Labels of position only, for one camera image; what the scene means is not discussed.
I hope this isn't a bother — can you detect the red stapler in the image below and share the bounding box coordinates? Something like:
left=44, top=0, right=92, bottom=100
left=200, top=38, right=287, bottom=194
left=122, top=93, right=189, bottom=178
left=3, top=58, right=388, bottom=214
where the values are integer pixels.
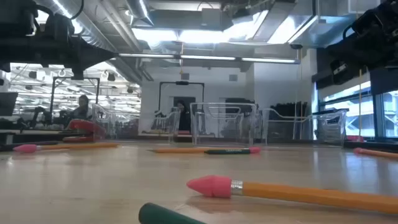
left=62, top=119, right=106, bottom=144

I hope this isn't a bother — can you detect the person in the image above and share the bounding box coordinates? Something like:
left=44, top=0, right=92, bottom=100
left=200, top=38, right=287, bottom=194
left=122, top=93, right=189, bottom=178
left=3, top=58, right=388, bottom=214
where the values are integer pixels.
left=174, top=99, right=192, bottom=131
left=63, top=95, right=93, bottom=125

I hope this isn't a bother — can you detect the black computer monitor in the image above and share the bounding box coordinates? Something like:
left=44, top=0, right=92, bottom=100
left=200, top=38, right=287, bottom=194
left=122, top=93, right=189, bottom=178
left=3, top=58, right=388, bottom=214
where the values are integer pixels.
left=0, top=91, right=19, bottom=117

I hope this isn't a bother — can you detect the narrow clear plastic bin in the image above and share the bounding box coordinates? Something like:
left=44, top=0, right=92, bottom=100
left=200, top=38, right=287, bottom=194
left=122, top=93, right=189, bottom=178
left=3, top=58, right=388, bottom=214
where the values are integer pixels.
left=189, top=101, right=258, bottom=147

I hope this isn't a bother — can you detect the wide clear plastic bin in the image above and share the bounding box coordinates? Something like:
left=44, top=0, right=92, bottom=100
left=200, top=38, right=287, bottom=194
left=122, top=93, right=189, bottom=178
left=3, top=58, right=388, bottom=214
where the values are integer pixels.
left=91, top=103, right=182, bottom=144

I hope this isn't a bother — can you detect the black gantry frame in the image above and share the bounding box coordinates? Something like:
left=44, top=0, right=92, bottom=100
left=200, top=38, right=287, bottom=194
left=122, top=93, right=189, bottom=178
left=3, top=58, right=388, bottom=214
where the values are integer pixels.
left=49, top=77, right=101, bottom=124
left=158, top=81, right=205, bottom=110

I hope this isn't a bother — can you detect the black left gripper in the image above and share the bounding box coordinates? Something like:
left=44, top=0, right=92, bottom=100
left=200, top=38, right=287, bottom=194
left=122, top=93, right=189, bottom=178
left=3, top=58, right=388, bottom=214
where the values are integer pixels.
left=0, top=30, right=116, bottom=81

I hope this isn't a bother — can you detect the black storage rack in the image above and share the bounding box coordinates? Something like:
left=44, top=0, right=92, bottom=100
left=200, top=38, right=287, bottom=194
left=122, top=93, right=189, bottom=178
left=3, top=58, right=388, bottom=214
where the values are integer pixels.
left=269, top=101, right=308, bottom=141

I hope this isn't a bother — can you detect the orange pencil pink cap eraser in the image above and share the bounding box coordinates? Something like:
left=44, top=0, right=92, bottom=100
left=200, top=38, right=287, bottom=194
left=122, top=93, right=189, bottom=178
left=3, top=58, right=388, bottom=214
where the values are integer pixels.
left=12, top=142, right=121, bottom=154
left=147, top=146, right=262, bottom=155
left=185, top=174, right=398, bottom=215
left=353, top=147, right=398, bottom=160

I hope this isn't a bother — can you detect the green marker pink tip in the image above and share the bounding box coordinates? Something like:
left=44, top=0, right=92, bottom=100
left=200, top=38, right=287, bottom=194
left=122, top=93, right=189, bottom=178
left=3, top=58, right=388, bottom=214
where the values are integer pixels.
left=203, top=148, right=251, bottom=156

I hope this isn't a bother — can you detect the long ceiling light fixture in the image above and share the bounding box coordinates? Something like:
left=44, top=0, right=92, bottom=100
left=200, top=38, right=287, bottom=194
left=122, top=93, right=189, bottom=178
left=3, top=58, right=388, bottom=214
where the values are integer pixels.
left=118, top=52, right=302, bottom=65

